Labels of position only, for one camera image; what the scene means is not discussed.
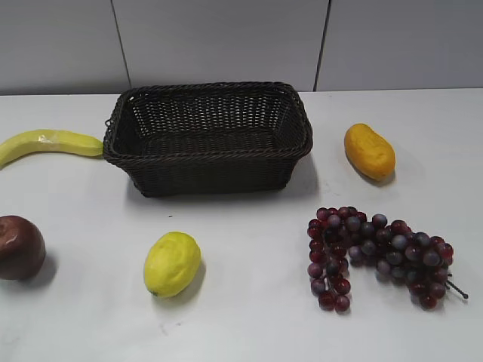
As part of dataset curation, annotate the yellow lemon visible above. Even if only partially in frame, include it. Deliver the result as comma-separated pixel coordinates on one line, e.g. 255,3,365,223
143,232,202,298

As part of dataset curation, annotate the dark red apple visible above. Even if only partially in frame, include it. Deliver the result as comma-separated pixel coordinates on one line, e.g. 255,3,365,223
1,215,46,281

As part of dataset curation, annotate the orange mango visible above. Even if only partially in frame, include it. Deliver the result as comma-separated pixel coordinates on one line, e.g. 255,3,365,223
344,123,395,182

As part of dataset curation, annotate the black woven basket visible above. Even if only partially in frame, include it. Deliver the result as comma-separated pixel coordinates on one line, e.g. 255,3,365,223
103,81,313,198

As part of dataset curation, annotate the yellow banana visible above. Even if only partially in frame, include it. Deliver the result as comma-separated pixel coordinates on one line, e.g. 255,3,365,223
1,129,103,169

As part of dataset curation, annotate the purple grape bunch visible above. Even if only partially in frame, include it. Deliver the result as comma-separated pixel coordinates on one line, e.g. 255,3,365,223
306,206,469,314

